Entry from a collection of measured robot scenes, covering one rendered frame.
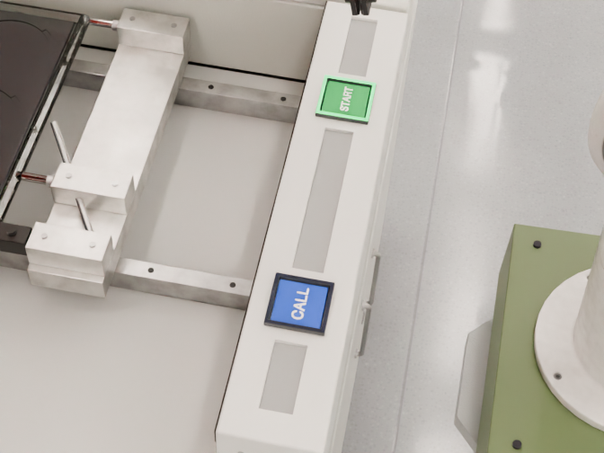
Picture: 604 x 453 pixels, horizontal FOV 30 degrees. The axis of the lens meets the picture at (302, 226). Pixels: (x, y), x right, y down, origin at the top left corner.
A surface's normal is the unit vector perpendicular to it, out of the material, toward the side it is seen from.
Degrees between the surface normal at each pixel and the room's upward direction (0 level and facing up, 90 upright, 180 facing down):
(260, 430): 0
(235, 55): 90
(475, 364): 0
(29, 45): 0
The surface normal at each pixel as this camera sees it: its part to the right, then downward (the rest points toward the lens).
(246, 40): -0.18, 0.79
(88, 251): 0.04, -0.59
